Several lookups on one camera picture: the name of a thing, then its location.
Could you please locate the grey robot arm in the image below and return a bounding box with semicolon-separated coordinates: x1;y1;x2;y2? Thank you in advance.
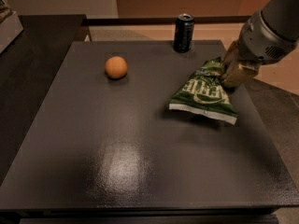
221;0;299;90

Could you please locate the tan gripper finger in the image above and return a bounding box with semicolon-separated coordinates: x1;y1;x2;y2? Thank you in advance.
221;41;238;76
221;61;261;89

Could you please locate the orange fruit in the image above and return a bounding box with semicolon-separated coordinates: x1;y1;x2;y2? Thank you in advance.
105;56;128;79

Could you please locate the green jalapeno chip bag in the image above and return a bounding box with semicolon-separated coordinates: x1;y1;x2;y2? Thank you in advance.
169;57;238;125

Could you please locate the dark pepsi can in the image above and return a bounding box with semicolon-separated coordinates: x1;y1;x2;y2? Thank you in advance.
173;13;194;53

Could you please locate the white box with snacks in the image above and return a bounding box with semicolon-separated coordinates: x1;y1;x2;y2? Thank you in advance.
0;0;23;53

